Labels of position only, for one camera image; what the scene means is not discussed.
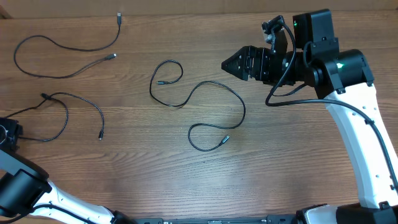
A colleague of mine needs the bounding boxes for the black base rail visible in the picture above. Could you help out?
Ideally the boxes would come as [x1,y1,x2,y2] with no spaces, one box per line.
[133,205,354,224]

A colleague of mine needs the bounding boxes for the black USB-A cable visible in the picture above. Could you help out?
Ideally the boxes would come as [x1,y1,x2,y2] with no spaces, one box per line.
[13,12,123,79]

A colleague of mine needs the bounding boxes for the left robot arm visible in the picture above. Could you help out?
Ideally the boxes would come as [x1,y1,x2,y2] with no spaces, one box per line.
[1,118,134,223]

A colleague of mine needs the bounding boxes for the black short cable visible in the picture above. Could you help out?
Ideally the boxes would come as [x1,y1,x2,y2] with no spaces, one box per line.
[149,59,247,152]

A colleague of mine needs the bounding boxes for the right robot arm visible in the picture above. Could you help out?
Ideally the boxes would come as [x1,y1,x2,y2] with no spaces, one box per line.
[221,9,397,223]

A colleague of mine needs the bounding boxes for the black thin cable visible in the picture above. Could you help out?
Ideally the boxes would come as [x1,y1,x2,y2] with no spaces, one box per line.
[4,91,105,142]

